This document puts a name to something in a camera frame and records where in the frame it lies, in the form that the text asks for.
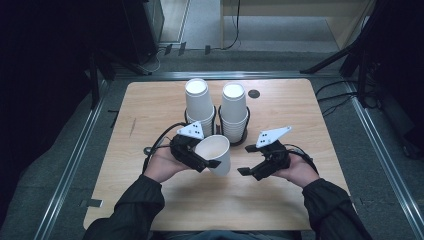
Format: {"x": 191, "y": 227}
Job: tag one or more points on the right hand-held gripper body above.
{"x": 273, "y": 158}

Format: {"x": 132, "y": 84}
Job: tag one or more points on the black cabinet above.
{"x": 141, "y": 30}

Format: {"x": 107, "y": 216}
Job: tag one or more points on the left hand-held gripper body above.
{"x": 185, "y": 150}

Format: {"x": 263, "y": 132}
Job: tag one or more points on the grey tape strip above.
{"x": 91, "y": 203}

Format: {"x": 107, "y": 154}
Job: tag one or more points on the person's right hand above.
{"x": 300, "y": 171}

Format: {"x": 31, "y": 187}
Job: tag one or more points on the person's left hand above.
{"x": 163, "y": 166}

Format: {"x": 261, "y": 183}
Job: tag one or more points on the black round table grommet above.
{"x": 254, "y": 93}

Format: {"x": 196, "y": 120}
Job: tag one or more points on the single white paper cup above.
{"x": 216, "y": 150}

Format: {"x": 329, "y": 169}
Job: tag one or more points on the stack of white paper cups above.
{"x": 234, "y": 106}
{"x": 198, "y": 100}

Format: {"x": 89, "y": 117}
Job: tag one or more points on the black tripod stand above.
{"x": 95, "y": 76}
{"x": 353, "y": 50}

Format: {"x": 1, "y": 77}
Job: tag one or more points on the metal floor rail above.
{"x": 216, "y": 75}
{"x": 386, "y": 156}
{"x": 70, "y": 170}

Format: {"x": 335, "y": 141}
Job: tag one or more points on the light wooden furniture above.
{"x": 346, "y": 20}

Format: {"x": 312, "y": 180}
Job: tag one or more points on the black tape strip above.
{"x": 115, "y": 117}

